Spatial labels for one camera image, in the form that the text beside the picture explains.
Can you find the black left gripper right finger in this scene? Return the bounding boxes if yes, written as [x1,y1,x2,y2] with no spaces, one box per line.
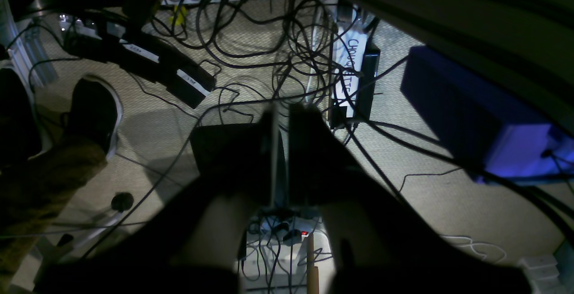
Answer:
[288,104,359,206]

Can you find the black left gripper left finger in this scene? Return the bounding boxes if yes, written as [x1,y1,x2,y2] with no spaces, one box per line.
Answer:
[190,112,275,206]

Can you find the black power adapter brick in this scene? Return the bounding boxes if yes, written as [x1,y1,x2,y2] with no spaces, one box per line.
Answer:
[59,13,217,108]

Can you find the white floor power strip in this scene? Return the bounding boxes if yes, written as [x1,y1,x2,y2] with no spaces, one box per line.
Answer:
[235,215,336,294]

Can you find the white labelled black device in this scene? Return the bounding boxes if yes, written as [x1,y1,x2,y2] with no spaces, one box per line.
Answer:
[328,21,381,129]

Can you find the black shoe white sole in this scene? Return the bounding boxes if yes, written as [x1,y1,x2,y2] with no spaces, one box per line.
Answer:
[64,73,123,160]

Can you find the blue box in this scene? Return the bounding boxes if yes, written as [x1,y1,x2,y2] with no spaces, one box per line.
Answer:
[400,46,573,186]

